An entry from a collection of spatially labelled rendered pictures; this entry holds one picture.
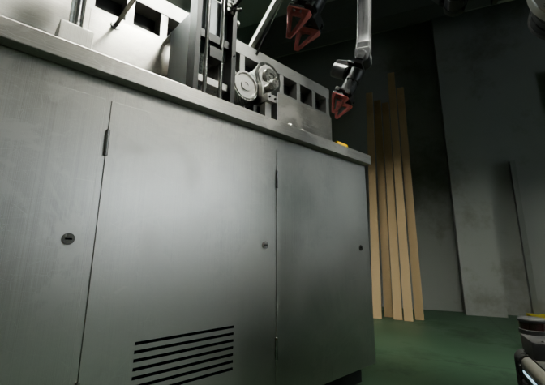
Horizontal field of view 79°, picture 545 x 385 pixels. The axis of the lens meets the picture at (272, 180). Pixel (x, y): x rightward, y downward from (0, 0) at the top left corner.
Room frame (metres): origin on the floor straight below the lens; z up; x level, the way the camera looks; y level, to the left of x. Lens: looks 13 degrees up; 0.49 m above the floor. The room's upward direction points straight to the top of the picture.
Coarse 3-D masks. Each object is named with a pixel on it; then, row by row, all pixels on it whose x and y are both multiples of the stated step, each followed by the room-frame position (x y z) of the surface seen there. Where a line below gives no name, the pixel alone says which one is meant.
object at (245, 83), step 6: (240, 72) 1.21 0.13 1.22; (246, 72) 1.23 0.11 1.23; (240, 78) 1.22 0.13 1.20; (246, 78) 1.24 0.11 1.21; (252, 78) 1.26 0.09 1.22; (240, 84) 1.22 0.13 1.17; (246, 84) 1.24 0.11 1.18; (252, 84) 1.26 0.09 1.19; (240, 90) 1.22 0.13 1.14; (246, 90) 1.24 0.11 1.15; (252, 90) 1.26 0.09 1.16; (246, 96) 1.23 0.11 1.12; (252, 96) 1.26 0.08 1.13
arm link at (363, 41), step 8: (360, 0) 1.16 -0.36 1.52; (368, 0) 1.15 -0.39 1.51; (360, 8) 1.16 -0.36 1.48; (368, 8) 1.15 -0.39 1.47; (360, 16) 1.16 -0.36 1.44; (368, 16) 1.15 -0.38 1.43; (360, 24) 1.16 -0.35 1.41; (368, 24) 1.15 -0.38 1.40; (360, 32) 1.17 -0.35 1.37; (368, 32) 1.15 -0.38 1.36; (360, 40) 1.16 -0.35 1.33; (368, 40) 1.15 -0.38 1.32; (360, 48) 1.16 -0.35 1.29; (368, 48) 1.14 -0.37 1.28; (368, 56) 1.14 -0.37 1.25; (368, 64) 1.18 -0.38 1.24
